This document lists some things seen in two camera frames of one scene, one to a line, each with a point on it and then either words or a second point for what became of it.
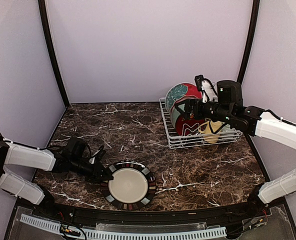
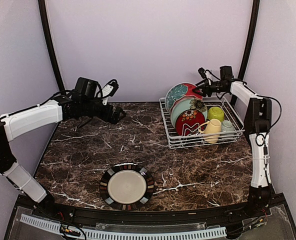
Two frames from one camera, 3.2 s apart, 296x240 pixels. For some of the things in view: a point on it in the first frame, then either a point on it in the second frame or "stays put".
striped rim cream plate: x=133 y=186 stays put
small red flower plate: x=185 y=126 stays put
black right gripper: x=189 y=104 -> x=206 y=87
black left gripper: x=98 y=169 -> x=108 y=118
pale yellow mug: x=205 y=128 stays put
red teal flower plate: x=181 y=90 stays put
